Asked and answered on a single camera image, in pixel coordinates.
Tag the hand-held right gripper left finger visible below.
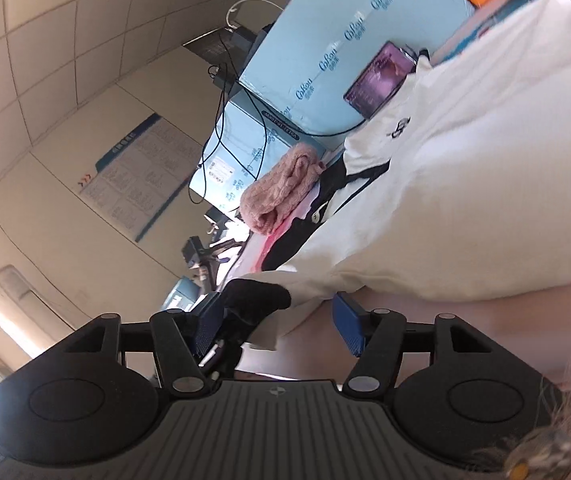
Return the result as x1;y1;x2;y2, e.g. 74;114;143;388
68;292;231;396

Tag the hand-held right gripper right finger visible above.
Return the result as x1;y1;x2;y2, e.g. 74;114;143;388
333;291;499;397

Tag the white sweatshirt with black cuffs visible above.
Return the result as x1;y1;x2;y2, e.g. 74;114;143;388
218;0;571;352

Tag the small blue box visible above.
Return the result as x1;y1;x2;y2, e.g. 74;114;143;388
162;279;208;313

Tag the black metal stand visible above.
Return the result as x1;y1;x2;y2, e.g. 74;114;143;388
180;236;242;292

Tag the black garment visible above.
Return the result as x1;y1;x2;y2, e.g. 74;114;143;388
261;162;392;273

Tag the pink knitted cloth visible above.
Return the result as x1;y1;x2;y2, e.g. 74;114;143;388
240;142;326;236

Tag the light blue foam box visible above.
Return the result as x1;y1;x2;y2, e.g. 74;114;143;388
188;94;327;213

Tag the white air conditioner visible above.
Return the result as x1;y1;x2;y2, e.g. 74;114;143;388
0;265;47;322

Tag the smartphone with lit screen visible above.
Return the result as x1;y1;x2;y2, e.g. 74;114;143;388
344;41;417;120

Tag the dark grey laptop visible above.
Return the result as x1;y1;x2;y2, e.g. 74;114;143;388
182;27;246;62

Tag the black power adapter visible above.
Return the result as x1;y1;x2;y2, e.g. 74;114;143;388
232;25;272;55

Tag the large light blue foam board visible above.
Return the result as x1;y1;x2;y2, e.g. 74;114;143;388
238;0;481;137

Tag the wall poster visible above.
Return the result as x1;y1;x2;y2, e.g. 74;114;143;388
72;112;204;244

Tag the black cable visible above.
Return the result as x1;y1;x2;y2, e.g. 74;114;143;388
199;60;366;207

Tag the white cable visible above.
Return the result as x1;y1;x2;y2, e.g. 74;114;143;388
224;0;277;32

